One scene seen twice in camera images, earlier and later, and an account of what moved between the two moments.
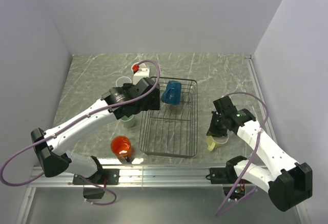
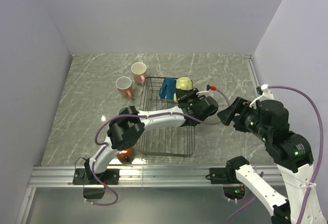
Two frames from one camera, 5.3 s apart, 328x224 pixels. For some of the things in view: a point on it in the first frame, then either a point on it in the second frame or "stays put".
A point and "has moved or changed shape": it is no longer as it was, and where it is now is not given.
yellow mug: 213,141 -> 183,83
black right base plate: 226,175 stays put
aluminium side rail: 260,92 stays put
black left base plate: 104,176 stays put
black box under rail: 93,192 stays put
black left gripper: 154,104 -> 192,95
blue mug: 172,94 has moved or changed shape
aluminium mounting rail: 131,178 stays put
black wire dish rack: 172,130 stays put
